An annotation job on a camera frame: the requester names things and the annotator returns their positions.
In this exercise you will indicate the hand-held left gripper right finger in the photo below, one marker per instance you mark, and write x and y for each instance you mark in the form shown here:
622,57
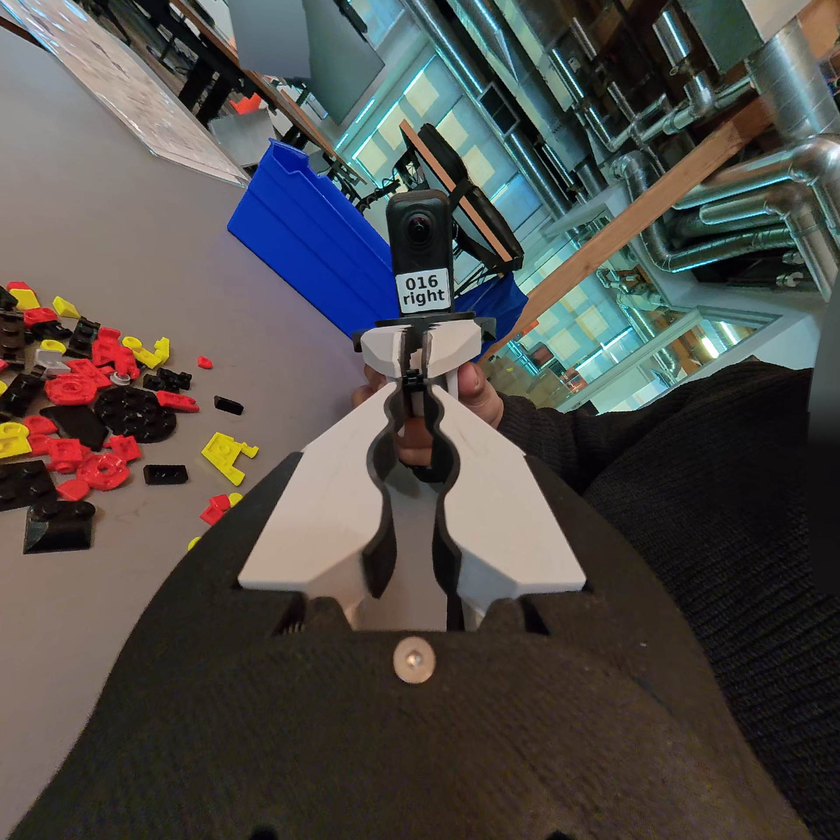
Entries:
512,525

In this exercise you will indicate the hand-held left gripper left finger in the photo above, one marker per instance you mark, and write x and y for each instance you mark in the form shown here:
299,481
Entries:
308,518

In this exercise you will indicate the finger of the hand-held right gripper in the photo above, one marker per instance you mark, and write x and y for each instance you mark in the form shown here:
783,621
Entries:
384,351
453,348

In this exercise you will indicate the pile of mixed lego pieces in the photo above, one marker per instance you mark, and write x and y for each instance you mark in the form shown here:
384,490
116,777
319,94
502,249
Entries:
134,413

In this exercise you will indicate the person's right forearm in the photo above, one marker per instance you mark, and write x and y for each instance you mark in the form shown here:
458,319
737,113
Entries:
623,426

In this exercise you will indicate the yellow lego wedge plate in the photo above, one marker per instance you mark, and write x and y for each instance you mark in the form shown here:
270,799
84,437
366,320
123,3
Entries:
226,456

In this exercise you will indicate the short black lego plate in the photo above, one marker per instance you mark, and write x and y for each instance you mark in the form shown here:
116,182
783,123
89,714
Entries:
228,405

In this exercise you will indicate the person's right hand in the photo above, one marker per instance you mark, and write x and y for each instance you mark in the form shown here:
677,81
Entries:
482,397

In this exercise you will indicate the black background desk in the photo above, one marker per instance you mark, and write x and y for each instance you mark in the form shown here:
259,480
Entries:
489,223

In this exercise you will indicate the blue plastic bin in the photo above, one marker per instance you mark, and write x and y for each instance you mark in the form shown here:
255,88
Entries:
308,229

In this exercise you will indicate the dark grey monitor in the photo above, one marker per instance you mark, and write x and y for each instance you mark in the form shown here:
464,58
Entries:
341,59

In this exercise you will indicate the grey board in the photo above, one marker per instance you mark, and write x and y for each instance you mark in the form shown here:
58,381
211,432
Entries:
243,138

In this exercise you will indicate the wooden ceiling beam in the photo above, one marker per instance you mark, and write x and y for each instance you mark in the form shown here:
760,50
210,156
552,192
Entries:
623,228

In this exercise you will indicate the orange traffic cone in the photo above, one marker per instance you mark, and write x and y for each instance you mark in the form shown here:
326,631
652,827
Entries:
248,103

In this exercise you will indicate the clear plastic bag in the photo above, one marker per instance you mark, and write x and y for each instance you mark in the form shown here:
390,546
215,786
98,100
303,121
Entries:
131,85

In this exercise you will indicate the silver ventilation ducts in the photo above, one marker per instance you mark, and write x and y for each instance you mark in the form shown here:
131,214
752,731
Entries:
794,79

